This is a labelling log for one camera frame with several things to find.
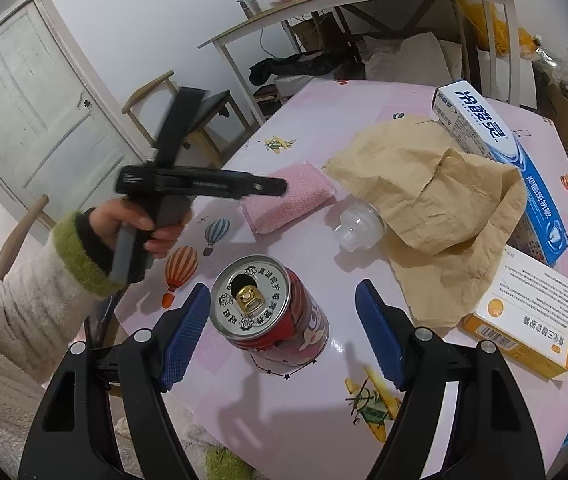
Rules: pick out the white wooden side table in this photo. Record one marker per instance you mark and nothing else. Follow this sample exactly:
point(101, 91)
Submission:
point(364, 7)

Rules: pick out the wooden chair with dark seat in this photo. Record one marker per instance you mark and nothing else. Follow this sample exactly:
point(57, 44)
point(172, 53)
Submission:
point(198, 110)
point(18, 230)

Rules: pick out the person's left forearm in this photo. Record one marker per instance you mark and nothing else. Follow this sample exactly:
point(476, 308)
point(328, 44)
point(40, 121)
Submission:
point(23, 310)

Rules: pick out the blue white toothpaste box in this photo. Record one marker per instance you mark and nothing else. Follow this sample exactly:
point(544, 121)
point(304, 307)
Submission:
point(504, 150)

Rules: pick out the pink printed tablecloth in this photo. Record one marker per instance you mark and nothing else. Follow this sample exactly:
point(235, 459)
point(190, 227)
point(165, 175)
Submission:
point(289, 420)

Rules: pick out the person's left hand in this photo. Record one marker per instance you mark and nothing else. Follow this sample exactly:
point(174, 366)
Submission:
point(118, 215)

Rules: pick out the white woven sacks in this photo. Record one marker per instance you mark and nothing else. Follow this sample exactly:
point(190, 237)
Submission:
point(409, 57)

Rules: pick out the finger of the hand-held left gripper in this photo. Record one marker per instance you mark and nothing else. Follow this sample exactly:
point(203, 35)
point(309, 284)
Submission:
point(244, 185)

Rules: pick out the clear plastic bottle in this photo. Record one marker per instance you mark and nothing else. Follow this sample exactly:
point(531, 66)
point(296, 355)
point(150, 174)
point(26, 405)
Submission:
point(361, 225)

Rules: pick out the pink sponge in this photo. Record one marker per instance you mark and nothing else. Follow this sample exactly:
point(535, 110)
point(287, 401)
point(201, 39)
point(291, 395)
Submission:
point(289, 195)

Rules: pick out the white door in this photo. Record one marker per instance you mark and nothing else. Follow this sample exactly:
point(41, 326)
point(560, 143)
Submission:
point(33, 110)

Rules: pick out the yellow plastic bag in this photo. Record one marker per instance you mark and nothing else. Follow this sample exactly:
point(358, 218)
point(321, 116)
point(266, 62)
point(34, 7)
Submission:
point(496, 30)

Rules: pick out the glass bowl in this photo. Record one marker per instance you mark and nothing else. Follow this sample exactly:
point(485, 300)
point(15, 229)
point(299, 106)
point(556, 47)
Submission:
point(266, 0)

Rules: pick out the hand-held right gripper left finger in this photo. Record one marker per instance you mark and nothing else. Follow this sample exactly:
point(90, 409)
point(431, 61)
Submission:
point(186, 335)

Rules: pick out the yellow white medicine box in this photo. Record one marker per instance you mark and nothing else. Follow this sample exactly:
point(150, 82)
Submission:
point(529, 315)

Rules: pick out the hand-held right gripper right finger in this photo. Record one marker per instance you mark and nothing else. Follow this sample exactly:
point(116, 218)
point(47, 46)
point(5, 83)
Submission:
point(379, 332)

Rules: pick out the small cardboard box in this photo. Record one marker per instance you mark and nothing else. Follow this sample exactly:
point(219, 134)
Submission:
point(314, 35)

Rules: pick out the brown paper bag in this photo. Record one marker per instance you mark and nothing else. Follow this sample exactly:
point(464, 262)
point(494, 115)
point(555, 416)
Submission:
point(444, 210)

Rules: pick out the red drink can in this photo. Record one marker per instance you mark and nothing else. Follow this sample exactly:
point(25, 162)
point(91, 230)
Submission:
point(269, 320)

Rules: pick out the black cloth bundle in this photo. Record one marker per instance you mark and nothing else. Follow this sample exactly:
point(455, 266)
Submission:
point(294, 67)

